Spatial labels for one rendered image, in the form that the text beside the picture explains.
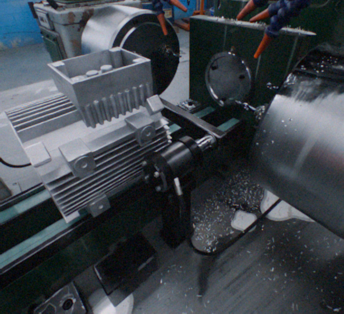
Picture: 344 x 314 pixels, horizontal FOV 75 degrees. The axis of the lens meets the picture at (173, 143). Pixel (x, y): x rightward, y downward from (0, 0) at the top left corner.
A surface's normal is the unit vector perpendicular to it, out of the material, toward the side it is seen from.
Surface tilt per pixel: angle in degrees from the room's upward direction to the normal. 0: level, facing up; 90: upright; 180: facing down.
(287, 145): 73
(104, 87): 90
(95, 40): 62
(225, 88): 90
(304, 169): 80
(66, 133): 36
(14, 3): 90
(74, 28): 90
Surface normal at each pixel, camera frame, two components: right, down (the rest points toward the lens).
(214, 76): -0.76, 0.43
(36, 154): 0.43, -0.22
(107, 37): -0.61, -0.16
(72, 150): -0.04, -0.78
